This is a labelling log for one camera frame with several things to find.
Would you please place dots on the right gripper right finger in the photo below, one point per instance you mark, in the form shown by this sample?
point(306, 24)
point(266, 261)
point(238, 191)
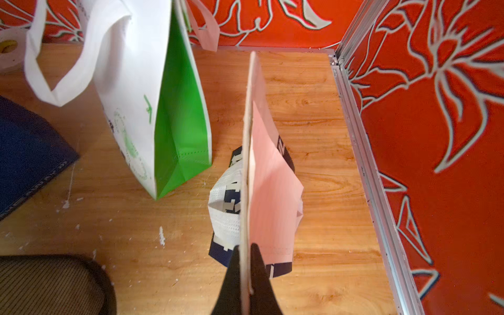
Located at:
point(262, 300)

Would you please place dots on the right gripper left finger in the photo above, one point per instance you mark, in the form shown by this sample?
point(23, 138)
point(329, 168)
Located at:
point(234, 293)

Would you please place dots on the blue white paper bag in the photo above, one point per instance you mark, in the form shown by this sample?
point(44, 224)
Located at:
point(32, 154)
point(224, 209)

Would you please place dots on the pink white receipt paper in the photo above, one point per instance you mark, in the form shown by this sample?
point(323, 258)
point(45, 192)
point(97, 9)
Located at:
point(271, 192)

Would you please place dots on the white green paper bag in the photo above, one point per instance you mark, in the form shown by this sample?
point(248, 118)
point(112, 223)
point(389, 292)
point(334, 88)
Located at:
point(138, 55)

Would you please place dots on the grey mesh trash bin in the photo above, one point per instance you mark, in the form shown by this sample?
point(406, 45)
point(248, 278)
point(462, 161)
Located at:
point(55, 284)

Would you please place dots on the white tape roll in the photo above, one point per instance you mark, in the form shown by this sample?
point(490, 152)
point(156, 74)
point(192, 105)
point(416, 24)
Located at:
point(13, 49)

